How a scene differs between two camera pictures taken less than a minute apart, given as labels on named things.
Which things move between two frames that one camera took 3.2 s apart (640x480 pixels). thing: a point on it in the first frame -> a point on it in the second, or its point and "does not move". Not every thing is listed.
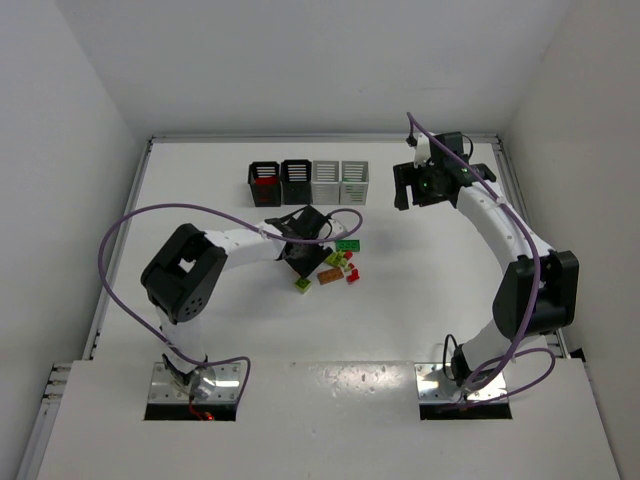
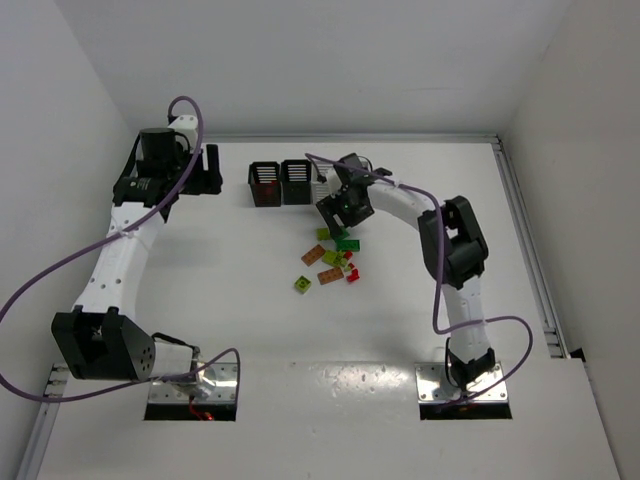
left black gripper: x=307 y=261 -> x=212 y=167
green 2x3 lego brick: x=348 y=245 does not move
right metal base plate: x=434 y=386 does not move
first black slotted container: x=264 y=178 does not move
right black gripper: x=405 y=181 -> x=338 y=213
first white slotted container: x=325 y=182 does not move
